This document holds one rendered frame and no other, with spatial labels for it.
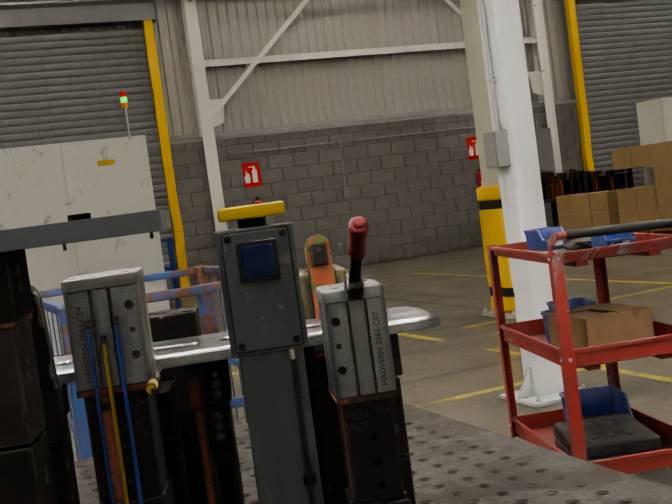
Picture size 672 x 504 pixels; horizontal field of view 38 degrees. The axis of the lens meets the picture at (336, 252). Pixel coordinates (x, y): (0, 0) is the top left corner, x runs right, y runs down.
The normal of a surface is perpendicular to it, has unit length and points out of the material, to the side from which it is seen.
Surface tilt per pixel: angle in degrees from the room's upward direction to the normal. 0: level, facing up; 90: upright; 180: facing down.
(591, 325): 90
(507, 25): 90
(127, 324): 90
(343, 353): 90
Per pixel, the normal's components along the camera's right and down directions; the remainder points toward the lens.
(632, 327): 0.27, 0.01
